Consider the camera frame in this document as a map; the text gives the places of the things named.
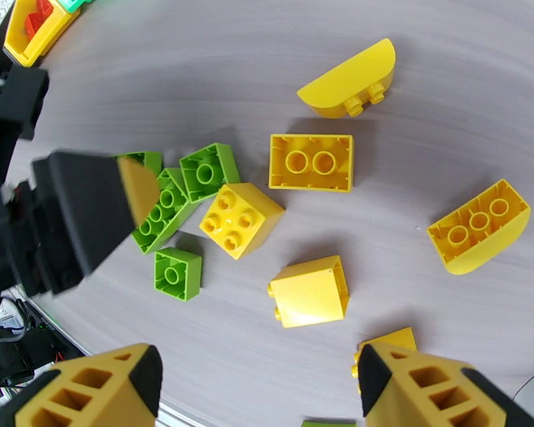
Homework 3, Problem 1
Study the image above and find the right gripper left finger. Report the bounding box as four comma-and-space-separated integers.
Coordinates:
0, 343, 164, 427

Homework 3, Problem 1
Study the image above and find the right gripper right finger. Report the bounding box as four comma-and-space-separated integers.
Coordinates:
357, 342, 534, 427

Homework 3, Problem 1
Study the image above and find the yellow square lego brick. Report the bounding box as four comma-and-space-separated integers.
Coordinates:
199, 182, 287, 261

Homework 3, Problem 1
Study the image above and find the red curved lego brick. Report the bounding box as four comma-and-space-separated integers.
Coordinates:
24, 0, 54, 40

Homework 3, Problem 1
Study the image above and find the yellow small lego brick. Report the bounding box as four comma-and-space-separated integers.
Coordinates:
351, 326, 419, 380

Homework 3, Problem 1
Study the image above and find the green long lego brick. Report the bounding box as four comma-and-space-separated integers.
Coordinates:
131, 167, 201, 255

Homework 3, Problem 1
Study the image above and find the green square lego brick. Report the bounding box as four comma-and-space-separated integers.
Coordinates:
179, 142, 241, 204
153, 246, 204, 303

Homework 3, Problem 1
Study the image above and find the yellow tall lego brick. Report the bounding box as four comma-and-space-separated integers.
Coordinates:
266, 255, 351, 330

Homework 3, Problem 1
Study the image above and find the yellow long curved lego brick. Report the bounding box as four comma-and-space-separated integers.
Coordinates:
426, 179, 533, 276

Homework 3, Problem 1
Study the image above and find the yellow plastic container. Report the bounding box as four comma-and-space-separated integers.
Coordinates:
3, 0, 83, 68

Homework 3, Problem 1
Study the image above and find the green plastic container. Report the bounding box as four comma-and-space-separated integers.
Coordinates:
53, 0, 101, 14

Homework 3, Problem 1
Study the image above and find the yellow rectangular lego brick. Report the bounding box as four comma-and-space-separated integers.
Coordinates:
268, 133, 355, 194

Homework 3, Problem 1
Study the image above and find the yellow half-round lego brick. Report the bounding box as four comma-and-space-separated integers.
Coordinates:
296, 37, 397, 120

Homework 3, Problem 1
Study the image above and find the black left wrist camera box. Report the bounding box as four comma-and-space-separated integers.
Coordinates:
0, 66, 51, 141

